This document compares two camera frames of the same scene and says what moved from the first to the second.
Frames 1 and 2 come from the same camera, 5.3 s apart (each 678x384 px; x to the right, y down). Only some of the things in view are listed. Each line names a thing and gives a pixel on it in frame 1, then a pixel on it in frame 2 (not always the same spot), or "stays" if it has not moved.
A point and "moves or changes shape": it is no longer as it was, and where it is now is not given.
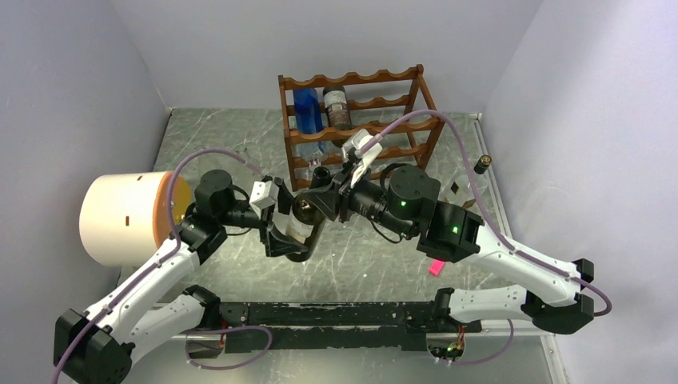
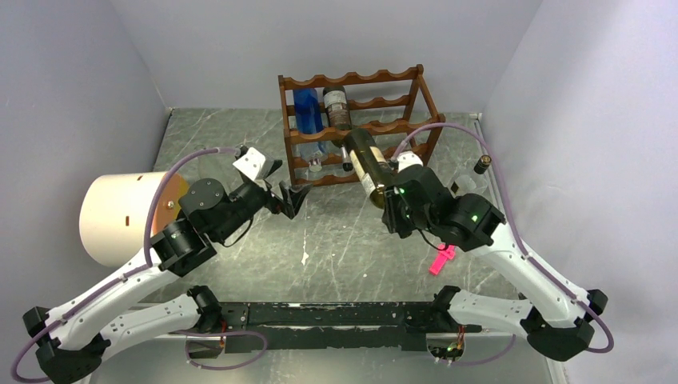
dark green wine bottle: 306,218 moves or changes shape
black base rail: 330,326 stays
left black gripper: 273,245 -> 293,198
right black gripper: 337,198 -> 391,214
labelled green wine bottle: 337,107 stays
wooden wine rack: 322,114 stays
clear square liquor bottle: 459,188 stays
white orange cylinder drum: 125,218 stays
